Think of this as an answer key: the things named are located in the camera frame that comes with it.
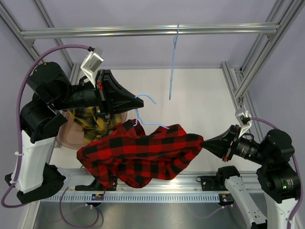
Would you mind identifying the pink translucent plastic basin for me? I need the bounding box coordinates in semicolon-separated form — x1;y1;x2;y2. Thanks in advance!
54;76;128;150

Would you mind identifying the aluminium frame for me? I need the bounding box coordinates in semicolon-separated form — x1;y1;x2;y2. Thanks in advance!
0;0;305;229

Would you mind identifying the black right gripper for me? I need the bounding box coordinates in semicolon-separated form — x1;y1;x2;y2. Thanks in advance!
201;124;272;165

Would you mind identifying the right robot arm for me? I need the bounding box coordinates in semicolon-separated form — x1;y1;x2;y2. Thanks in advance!
201;125;303;229

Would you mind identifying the red black plaid shirt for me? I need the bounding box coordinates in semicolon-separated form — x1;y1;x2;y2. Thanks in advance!
77;120;204;188

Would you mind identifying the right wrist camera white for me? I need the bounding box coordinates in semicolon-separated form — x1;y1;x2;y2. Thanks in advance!
235;107;252;138

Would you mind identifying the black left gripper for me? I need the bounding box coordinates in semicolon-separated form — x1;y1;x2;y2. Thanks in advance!
51;69;143;118

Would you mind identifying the white slotted cable duct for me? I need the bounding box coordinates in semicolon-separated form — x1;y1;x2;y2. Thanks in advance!
44;192;220;203

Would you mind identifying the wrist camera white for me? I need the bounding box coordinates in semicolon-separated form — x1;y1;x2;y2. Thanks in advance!
81;47;104;88
235;107;252;138

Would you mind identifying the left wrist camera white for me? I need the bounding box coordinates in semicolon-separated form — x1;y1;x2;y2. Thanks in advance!
81;47;104;88

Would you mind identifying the light blue hanger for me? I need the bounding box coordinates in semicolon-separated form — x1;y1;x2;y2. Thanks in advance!
133;93;169;129
169;23;180;100

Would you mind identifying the yellow plaid shirt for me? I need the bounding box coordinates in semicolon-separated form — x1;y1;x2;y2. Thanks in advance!
69;106;123;143

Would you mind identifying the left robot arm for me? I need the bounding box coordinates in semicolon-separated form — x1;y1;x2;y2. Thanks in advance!
5;62;144;205

